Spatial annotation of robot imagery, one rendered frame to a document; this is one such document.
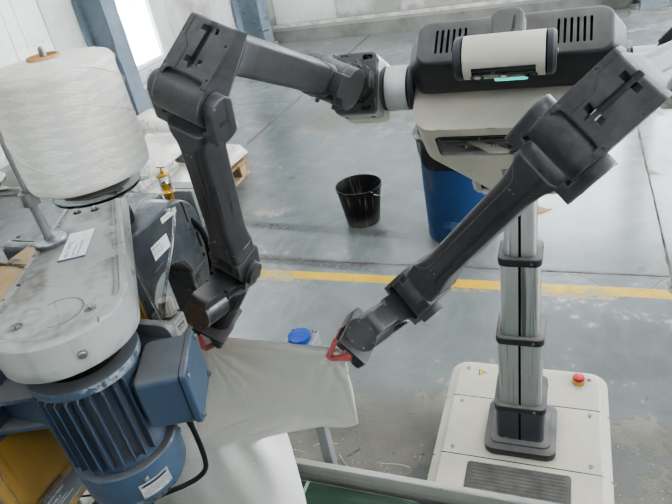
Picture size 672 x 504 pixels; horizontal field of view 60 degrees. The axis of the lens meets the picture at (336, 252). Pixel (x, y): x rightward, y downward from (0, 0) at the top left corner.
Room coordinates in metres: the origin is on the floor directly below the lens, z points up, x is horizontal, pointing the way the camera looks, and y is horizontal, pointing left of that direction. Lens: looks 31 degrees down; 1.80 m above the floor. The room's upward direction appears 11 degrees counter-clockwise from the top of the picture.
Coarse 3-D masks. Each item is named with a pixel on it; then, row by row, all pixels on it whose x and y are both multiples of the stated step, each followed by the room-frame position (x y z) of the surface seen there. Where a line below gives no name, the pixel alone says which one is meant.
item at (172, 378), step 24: (192, 336) 0.68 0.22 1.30; (144, 360) 0.65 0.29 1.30; (168, 360) 0.64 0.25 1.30; (192, 360) 0.64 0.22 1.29; (144, 384) 0.60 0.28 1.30; (168, 384) 0.60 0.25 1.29; (192, 384) 0.61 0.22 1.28; (144, 408) 0.60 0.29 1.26; (168, 408) 0.60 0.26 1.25; (192, 408) 0.60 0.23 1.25
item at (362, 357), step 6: (354, 312) 0.87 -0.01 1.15; (360, 312) 0.88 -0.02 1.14; (342, 336) 0.81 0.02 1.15; (336, 342) 0.81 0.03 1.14; (342, 342) 0.80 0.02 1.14; (348, 342) 0.81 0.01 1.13; (342, 348) 0.80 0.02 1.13; (348, 348) 0.79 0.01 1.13; (354, 348) 0.80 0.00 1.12; (354, 354) 0.79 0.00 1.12; (360, 354) 0.79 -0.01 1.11; (366, 354) 0.80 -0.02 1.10; (354, 360) 0.79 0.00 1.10; (360, 360) 0.78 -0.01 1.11; (366, 360) 0.79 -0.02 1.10; (360, 366) 0.78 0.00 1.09
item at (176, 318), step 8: (168, 296) 0.93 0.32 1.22; (160, 304) 0.91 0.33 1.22; (168, 304) 0.91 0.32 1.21; (160, 312) 0.91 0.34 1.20; (168, 312) 0.91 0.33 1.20; (176, 312) 0.93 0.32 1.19; (168, 320) 0.91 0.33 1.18; (176, 320) 0.91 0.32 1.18; (184, 320) 0.93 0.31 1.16; (176, 328) 0.90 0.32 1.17; (184, 328) 0.92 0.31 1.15
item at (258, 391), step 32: (224, 352) 0.96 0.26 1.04; (256, 352) 0.93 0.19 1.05; (288, 352) 0.90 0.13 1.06; (320, 352) 0.87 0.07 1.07; (224, 384) 0.97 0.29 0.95; (256, 384) 0.94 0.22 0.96; (288, 384) 0.91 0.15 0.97; (320, 384) 0.88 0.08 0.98; (224, 416) 0.97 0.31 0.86; (256, 416) 0.94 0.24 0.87; (288, 416) 0.91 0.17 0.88; (320, 416) 0.89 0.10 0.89; (352, 416) 0.86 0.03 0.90; (192, 448) 0.95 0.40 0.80; (224, 448) 0.92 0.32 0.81; (256, 448) 0.91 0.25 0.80; (288, 448) 0.99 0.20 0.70; (224, 480) 0.92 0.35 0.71; (256, 480) 0.91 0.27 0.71; (288, 480) 0.94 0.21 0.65
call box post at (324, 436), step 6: (318, 432) 1.20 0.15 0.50; (324, 432) 1.20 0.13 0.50; (318, 438) 1.21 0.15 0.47; (324, 438) 1.20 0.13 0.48; (330, 438) 1.21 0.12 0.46; (324, 444) 1.20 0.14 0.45; (330, 444) 1.21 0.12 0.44; (324, 450) 1.20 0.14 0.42; (330, 450) 1.20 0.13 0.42; (324, 456) 1.20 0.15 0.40; (330, 456) 1.20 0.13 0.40; (324, 462) 1.21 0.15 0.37; (330, 462) 1.20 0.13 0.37; (336, 462) 1.21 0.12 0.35
